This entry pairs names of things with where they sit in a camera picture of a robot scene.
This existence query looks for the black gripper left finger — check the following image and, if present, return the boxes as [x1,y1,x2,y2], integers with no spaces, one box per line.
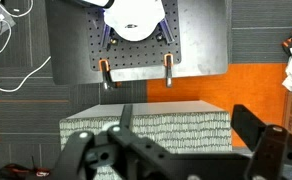
[54,104,168,180]

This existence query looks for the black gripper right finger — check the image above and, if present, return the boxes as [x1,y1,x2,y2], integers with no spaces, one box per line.
[231,104,292,180]

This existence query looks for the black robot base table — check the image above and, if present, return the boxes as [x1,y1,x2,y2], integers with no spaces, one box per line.
[45,0,228,86]

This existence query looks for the grey cushioned white ottoman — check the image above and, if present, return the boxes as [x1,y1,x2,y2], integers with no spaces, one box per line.
[59,100,233,180]

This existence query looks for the orange black clamp left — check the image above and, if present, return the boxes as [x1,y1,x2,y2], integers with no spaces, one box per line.
[99,59,116,90]

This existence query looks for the orange black clamp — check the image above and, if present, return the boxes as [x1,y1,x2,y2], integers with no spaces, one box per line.
[164,53,173,88]
[99,59,116,90]

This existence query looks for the orange black clamp right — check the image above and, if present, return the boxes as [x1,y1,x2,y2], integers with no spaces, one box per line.
[164,53,173,88]

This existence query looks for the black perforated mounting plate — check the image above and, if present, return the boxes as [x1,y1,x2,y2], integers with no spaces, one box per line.
[84,0,181,71]

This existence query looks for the white cable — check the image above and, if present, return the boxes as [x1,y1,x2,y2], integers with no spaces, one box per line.
[0,0,52,93]

